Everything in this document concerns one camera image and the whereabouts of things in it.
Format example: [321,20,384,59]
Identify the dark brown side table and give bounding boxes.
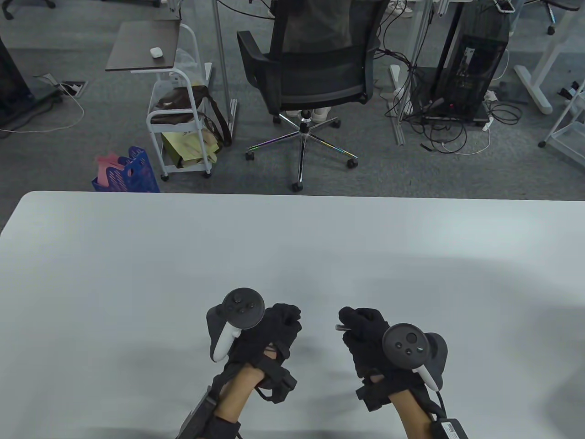
[105,20,182,73]

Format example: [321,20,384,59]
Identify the pink paper sheets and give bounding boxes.
[96,153,132,178]

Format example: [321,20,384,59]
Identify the white metal trolley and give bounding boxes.
[537,78,585,173]

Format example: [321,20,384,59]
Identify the black mesh office chair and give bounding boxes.
[236,0,383,192]

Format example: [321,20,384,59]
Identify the floor socket box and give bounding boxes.
[58,80,88,98]

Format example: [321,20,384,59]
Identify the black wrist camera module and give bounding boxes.
[355,374,394,412]
[251,348,298,404]

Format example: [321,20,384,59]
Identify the person's left forearm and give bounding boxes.
[201,366,266,439]

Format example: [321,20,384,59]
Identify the aluminium profile desk leg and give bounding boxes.
[388,0,434,147]

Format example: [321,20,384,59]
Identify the white rolling cart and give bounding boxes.
[146,23,216,181]

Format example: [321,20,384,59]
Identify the person's right forearm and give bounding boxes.
[388,383,441,439]

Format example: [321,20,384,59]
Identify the office chair base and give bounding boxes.
[523,0,585,36]

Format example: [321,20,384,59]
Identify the silver aluminium post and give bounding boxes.
[212,0,239,140]

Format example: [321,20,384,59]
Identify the blue plastic basket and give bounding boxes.
[91,146,161,193]

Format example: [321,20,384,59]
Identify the white desk leg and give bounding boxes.
[514,0,585,116]

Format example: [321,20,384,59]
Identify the person's right hand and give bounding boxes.
[338,307,399,380]

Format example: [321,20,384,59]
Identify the black and white handheld controller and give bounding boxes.
[207,287,266,363]
[382,323,449,391]

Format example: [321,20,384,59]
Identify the person's left hand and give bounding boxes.
[226,302,303,380]

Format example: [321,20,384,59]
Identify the brown leather bag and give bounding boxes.
[150,84,232,147]

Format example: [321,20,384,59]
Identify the clear plastic bag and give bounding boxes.
[175,48,202,86]

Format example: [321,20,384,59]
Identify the white floor cable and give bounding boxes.
[0,87,86,134]

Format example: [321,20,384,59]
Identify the black computer tower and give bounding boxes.
[431,0,511,122]

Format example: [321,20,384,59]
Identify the yellow-green paper bag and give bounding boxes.
[161,128,223,169]

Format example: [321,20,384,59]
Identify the black forearm pack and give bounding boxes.
[429,415,470,439]
[176,386,221,439]

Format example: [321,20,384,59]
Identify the black stand base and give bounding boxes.
[0,34,64,129]

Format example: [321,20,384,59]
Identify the black cable tangle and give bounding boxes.
[378,0,522,155]

